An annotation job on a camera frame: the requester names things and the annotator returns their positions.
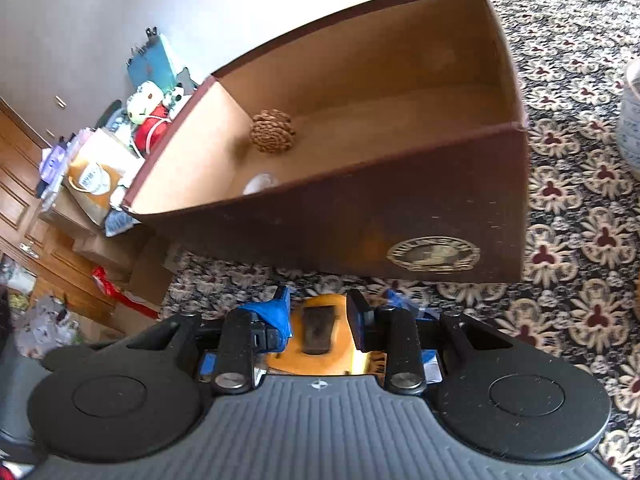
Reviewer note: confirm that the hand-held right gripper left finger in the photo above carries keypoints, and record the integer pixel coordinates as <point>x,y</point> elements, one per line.
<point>272,316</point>

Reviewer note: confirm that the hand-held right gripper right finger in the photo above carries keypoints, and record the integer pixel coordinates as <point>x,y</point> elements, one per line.
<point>359,321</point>

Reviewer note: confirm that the yellow plastic tool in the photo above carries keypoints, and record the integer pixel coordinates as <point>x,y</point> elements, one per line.
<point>341,357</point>

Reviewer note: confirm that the brown cardboard box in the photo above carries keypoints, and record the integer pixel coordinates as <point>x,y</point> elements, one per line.
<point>350,220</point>

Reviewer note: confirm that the small silver round object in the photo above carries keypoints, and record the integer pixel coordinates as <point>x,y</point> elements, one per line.
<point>260,184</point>

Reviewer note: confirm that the plain cardboard carton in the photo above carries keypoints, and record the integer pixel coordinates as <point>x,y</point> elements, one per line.
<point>145,265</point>

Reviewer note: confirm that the red packet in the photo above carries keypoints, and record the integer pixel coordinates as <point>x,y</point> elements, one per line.
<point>112,285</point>

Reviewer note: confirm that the blue patterned cloth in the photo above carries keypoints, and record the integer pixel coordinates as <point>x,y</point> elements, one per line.
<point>120,222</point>

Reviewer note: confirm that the pine cone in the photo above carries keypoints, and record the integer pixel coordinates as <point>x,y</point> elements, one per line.
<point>272,131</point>

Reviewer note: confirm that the orange and white paper bag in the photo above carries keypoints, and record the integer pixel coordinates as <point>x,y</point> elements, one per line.
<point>95,180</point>

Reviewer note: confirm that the floral patterned rug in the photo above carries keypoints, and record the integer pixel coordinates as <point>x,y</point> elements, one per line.
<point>575,260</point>

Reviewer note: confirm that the clear plastic bag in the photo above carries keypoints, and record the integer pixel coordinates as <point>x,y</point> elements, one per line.
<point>45,322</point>

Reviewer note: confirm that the black and white plush toy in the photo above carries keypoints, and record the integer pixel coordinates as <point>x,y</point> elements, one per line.
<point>179,97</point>

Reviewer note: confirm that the white and red plush toy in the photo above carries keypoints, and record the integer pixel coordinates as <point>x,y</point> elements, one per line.
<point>147,110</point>

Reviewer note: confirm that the purple patterned packet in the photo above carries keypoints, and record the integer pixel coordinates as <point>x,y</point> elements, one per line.
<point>54,162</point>

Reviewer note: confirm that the wooden cabinet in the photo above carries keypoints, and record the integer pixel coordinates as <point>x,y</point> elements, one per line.
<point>20,200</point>

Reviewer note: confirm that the teal box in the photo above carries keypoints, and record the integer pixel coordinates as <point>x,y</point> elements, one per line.
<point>155,62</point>

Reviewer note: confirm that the white patterned container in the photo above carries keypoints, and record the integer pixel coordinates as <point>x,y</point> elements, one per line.
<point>630,120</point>

